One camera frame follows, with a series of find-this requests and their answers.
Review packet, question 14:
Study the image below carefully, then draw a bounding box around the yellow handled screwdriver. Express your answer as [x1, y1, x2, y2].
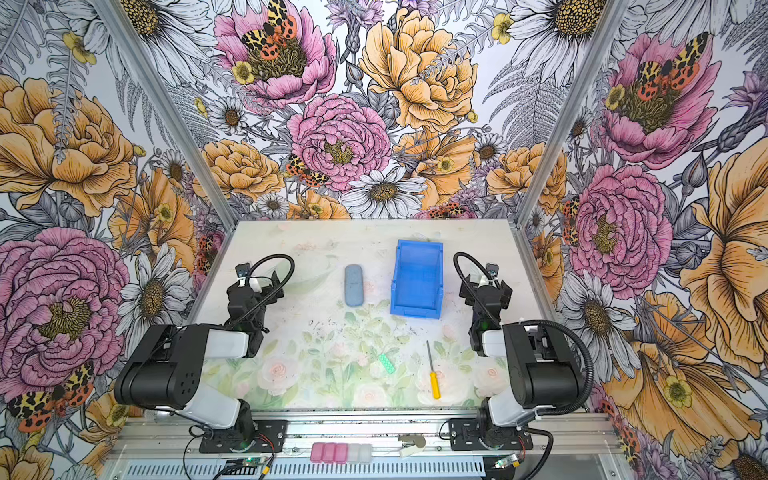
[426, 342, 441, 400]

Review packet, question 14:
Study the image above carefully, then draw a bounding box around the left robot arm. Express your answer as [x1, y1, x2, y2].
[114, 273, 284, 449]

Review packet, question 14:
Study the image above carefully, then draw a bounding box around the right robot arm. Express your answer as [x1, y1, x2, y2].
[459, 276, 594, 449]

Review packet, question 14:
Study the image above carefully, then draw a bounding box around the blue plastic bin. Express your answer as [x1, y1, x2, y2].
[390, 240, 444, 319]

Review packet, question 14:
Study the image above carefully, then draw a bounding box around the grey-blue oblong case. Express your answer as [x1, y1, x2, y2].
[344, 264, 364, 307]

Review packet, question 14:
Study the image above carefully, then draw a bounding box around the small green translucent piece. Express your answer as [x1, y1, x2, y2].
[378, 353, 396, 375]

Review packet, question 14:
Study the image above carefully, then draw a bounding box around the pink and white block strip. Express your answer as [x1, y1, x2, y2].
[310, 442, 373, 464]

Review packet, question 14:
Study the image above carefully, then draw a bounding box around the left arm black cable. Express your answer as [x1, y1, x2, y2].
[224, 253, 296, 328]

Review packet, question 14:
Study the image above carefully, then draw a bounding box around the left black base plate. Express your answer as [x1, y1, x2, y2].
[199, 420, 288, 454]

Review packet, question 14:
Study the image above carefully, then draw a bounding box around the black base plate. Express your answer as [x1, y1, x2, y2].
[199, 420, 288, 454]
[440, 418, 533, 452]

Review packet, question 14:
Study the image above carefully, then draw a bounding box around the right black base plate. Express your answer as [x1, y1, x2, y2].
[440, 418, 533, 452]

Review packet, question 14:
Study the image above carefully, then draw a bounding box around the aluminium front rail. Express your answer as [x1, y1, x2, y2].
[109, 408, 620, 460]

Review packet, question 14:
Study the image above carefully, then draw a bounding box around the white vented cable duct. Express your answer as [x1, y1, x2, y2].
[111, 456, 486, 479]

